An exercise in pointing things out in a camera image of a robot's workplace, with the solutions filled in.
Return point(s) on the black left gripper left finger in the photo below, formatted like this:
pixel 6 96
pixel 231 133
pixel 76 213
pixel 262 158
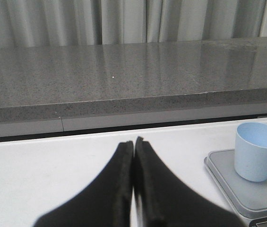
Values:
pixel 105 202

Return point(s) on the grey pleated curtain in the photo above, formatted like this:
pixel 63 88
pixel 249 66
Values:
pixel 32 23

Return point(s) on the light blue plastic cup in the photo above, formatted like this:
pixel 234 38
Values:
pixel 250 153

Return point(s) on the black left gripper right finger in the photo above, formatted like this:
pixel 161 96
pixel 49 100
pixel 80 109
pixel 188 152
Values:
pixel 163 200

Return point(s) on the silver electronic kitchen scale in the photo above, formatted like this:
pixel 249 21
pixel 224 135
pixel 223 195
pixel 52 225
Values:
pixel 247 199

